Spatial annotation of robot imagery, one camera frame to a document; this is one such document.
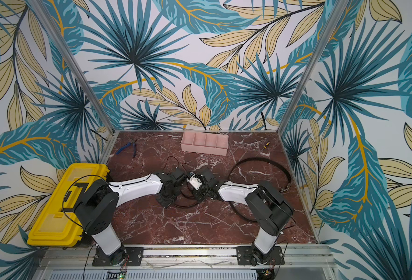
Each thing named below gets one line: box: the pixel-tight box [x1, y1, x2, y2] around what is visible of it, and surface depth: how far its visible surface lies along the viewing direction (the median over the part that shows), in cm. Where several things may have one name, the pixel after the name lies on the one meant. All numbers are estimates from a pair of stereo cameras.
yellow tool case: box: [26, 163, 110, 247], surface depth 69 cm
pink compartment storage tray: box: [180, 130, 230, 157], surface depth 115 cm
